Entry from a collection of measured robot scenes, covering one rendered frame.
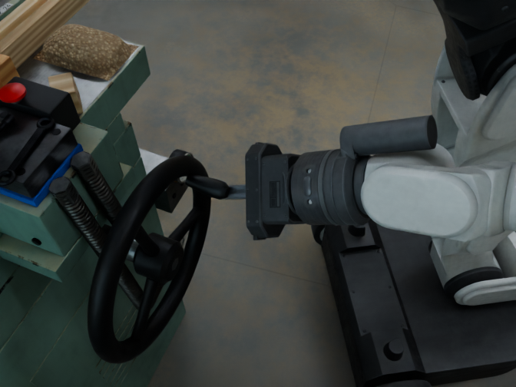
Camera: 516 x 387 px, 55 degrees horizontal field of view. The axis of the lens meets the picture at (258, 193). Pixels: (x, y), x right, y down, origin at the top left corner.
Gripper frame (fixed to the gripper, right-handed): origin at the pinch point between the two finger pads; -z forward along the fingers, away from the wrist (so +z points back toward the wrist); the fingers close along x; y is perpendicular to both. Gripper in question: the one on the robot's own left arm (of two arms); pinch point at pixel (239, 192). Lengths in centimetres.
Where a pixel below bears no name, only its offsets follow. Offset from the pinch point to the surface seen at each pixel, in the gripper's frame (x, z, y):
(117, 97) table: 15.7, -22.0, 2.9
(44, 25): 27.9, -32.7, 9.0
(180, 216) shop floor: -3, -81, -68
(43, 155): 3.6, -8.5, 22.9
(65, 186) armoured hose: 0.4, -7.7, 20.8
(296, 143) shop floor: 24, -59, -108
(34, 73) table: 19.3, -31.1, 11.7
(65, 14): 31.2, -33.2, 5.0
